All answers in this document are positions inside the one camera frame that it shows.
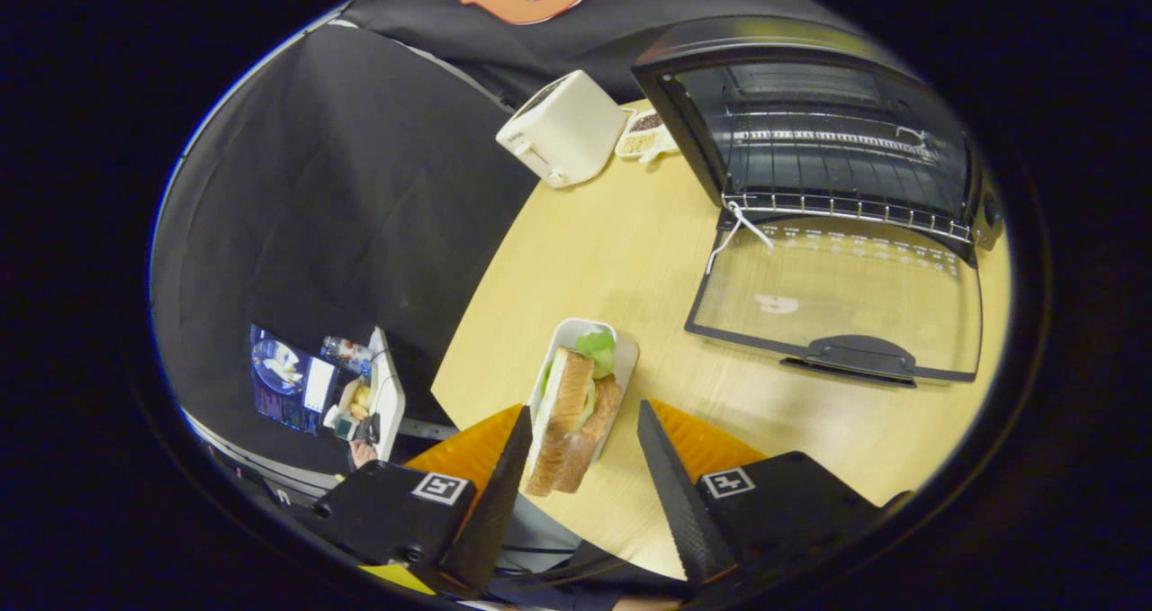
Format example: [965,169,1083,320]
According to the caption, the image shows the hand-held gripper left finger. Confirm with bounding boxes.
[310,404,534,594]

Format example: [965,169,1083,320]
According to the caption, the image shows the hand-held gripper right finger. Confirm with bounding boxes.
[637,400,914,585]

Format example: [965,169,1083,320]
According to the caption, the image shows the toast sandwich with lettuce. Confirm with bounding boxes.
[525,330,624,497]

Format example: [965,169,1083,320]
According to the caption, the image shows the black toaster oven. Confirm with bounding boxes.
[630,15,1007,389]

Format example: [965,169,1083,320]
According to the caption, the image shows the white rectangular food tray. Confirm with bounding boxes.
[526,318,641,468]

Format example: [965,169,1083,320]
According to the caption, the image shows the white pop-up toaster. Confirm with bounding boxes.
[495,69,628,189]

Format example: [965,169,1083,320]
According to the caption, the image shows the white flat board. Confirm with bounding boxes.
[369,327,406,462]

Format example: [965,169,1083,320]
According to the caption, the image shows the clear plastic bottle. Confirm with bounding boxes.
[321,336,374,365]

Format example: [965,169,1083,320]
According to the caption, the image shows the black backdrop cloth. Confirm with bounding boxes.
[148,0,901,477]

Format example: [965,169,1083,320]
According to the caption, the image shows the small white divided dish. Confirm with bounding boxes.
[615,107,680,164]

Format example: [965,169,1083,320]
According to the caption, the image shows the white cord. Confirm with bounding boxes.
[705,200,775,276]

